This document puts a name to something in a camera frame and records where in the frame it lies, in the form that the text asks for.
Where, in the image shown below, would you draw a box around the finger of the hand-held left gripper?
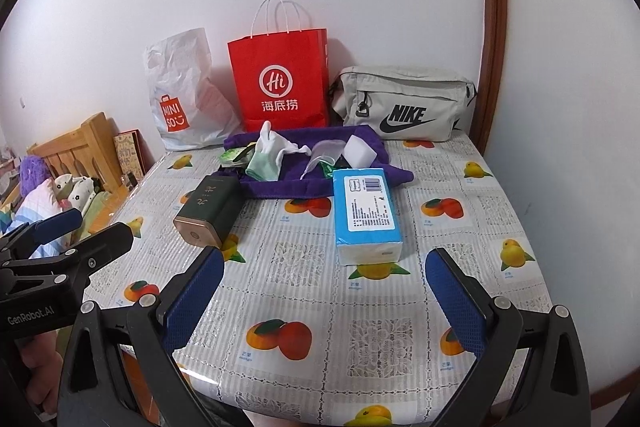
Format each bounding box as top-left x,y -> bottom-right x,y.
0,208 -> 84,258
10,223 -> 135,280

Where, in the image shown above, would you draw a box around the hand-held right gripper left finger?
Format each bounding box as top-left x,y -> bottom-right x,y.
60,247 -> 226,427

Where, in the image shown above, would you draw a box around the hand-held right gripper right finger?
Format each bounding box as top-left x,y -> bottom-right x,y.
425,248 -> 593,427

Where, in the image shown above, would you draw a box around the green pocket tissue pack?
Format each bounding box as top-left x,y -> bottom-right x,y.
220,147 -> 256,168

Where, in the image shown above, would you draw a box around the purple cloth tray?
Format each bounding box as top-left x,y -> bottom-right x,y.
220,124 -> 415,200

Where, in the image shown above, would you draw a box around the white sponge block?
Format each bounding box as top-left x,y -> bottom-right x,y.
345,134 -> 382,170

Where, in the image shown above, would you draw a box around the white cotton glove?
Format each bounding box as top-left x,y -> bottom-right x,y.
254,121 -> 286,155

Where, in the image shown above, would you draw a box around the person's left hand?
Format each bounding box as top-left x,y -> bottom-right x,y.
15,332 -> 63,418

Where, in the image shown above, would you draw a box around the striped pastel bedding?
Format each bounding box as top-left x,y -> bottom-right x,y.
10,179 -> 61,233

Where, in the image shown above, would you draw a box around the plush toys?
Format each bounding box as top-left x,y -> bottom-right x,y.
52,174 -> 103,215

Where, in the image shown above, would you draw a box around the purple plush toy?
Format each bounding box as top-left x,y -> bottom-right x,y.
19,156 -> 48,198

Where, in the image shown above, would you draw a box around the wooden bed headboard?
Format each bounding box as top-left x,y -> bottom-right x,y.
27,112 -> 132,202

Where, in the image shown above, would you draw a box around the brown patterned flat box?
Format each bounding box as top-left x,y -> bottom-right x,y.
113,130 -> 146,180

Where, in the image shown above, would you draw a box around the dark green tin box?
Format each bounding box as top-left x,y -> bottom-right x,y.
173,174 -> 245,248

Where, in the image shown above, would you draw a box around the blue tissue pack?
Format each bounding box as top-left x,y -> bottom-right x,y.
332,168 -> 404,267

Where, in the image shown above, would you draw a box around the fruit print tablecloth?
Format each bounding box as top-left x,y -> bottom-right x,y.
82,134 -> 553,427

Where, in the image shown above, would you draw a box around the white plastic shopping bag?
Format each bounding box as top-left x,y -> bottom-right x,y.
144,27 -> 242,152

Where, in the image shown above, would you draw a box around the grey waist bag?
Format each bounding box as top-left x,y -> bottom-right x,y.
329,66 -> 477,142

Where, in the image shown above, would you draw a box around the red paper shopping bag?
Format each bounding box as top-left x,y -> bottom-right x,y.
227,0 -> 331,134

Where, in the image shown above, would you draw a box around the brown wooden door frame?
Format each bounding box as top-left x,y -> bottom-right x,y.
475,0 -> 506,152

